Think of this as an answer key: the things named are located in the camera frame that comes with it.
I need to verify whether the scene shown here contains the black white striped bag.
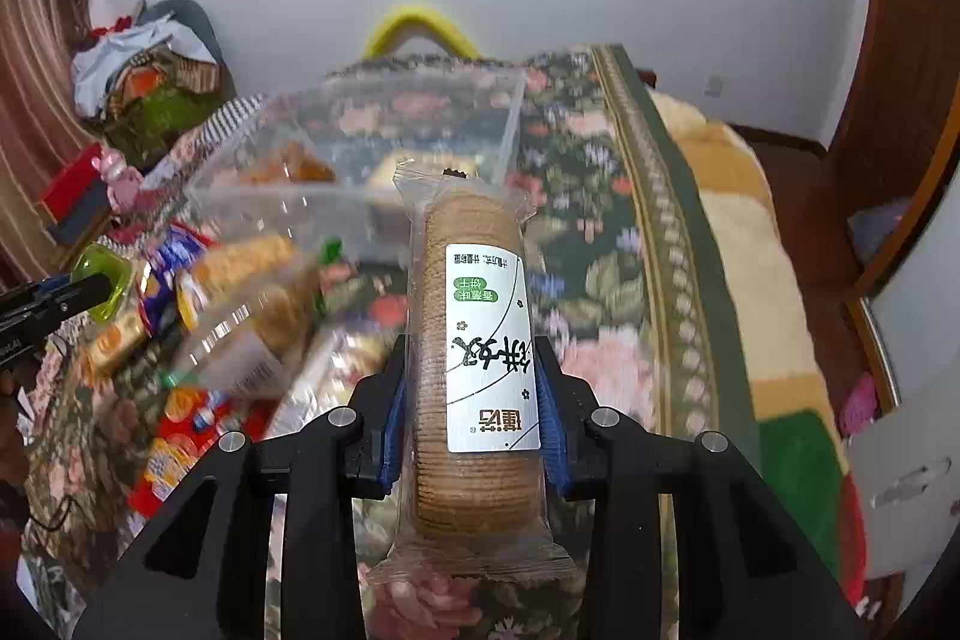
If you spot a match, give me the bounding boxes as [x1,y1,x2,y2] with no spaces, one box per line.
[146,92,269,180]

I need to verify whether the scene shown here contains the red box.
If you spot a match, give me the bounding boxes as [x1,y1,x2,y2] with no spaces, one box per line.
[40,143,115,240]

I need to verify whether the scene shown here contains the white cardboard box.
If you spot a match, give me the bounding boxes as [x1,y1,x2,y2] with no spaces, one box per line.
[846,411,960,577]

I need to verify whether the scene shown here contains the purple cloth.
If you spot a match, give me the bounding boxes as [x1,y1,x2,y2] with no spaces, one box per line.
[847,197,914,268]

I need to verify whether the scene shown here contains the green translucent jelly cup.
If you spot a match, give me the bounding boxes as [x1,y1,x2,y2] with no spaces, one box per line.
[73,245,134,320]

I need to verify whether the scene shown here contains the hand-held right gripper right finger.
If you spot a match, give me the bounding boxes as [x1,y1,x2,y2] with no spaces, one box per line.
[534,335,875,640]

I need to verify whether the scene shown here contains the striped brown curtain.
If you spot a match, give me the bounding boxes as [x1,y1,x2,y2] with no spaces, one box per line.
[0,0,102,285]

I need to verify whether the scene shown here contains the pink cloth item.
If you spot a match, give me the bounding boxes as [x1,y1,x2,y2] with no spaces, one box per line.
[838,373,880,437]

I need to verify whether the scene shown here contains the yellow chair back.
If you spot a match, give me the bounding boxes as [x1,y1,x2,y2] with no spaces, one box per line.
[363,1,482,61]

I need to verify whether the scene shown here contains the clear plastic storage box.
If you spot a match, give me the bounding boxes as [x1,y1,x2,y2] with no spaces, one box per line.
[184,68,528,270]

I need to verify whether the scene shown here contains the yellow snack packet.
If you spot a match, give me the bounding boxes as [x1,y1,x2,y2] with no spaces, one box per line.
[366,147,485,195]

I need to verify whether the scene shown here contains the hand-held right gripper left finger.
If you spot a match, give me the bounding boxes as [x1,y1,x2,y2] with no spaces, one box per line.
[71,337,410,640]

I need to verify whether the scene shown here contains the pile of assorted snack packets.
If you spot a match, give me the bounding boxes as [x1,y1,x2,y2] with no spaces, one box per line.
[79,220,406,521]

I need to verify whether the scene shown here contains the pile of clothes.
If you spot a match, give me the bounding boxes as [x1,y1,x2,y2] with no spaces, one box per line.
[70,0,230,165]

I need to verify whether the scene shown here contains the floral tablecloth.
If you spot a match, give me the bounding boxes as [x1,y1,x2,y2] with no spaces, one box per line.
[15,44,762,640]

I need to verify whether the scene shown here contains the orange fried snack packet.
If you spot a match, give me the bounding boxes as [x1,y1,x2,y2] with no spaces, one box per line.
[238,139,337,185]

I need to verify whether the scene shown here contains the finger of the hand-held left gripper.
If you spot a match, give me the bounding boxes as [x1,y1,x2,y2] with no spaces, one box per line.
[0,274,115,341]

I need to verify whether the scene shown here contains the round biscuit packet white label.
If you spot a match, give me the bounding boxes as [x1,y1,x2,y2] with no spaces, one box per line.
[366,158,580,585]

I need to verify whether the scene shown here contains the pink plush toy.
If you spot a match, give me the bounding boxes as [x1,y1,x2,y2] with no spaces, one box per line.
[100,149,145,212]

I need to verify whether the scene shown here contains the striped plush blanket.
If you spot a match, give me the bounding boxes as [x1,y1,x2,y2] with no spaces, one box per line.
[646,89,871,603]

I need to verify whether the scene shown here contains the wooden wardrobe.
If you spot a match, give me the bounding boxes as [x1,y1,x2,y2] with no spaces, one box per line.
[821,0,960,408]

